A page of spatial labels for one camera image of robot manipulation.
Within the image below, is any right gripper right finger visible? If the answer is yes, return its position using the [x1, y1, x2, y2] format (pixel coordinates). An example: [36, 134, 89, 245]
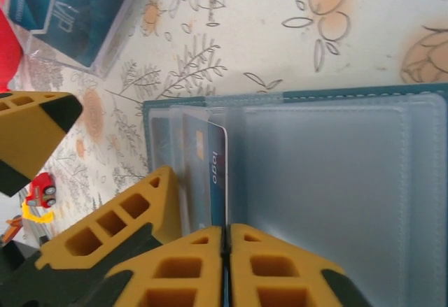
[229, 223, 374, 307]

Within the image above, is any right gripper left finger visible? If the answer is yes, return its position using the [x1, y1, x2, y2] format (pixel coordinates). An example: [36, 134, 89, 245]
[80, 225, 225, 307]

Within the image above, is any blue chip credit card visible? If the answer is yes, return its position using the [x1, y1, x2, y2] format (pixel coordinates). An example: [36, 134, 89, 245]
[181, 113, 231, 307]

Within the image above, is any blue box with black insert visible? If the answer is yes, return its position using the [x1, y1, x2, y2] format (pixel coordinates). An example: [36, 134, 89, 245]
[6, 0, 150, 77]

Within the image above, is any blue card holder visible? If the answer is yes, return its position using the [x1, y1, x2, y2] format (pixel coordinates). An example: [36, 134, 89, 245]
[142, 82, 448, 307]

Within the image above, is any dark VIP credit card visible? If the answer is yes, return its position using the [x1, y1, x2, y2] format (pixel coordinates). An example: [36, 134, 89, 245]
[33, 0, 97, 67]

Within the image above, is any teal credit card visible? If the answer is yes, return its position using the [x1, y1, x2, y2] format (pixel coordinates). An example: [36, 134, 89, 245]
[7, 0, 48, 35]

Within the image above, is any red yellow toy car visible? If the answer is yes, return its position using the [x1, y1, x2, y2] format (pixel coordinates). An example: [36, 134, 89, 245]
[20, 171, 57, 224]

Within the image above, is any red shark plush toy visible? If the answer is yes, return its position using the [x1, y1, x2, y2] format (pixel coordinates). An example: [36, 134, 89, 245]
[0, 0, 25, 93]

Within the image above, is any floral table mat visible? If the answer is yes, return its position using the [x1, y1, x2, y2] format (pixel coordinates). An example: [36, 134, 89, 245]
[0, 0, 448, 245]

